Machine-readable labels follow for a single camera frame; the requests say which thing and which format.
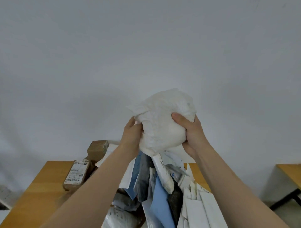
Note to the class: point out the person's right hand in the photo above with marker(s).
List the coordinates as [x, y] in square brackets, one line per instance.
[195, 138]

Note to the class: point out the person's left hand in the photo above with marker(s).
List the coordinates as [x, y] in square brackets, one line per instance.
[131, 138]

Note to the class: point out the large white plastic bag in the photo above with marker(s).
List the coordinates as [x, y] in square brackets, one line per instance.
[162, 122]

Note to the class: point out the stack of cardboard boxes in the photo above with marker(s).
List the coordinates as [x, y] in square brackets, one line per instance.
[77, 173]

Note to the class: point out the pile of white mailers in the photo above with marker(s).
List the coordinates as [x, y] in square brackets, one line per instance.
[160, 199]

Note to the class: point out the person's left forearm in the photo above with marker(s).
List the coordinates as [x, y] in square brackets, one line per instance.
[94, 192]

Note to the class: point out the person's right forearm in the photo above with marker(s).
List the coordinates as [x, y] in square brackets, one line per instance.
[235, 195]

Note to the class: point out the wooden desk with black legs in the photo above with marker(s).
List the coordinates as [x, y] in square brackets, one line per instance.
[291, 173]

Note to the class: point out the wooden table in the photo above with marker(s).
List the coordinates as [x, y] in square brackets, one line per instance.
[35, 199]

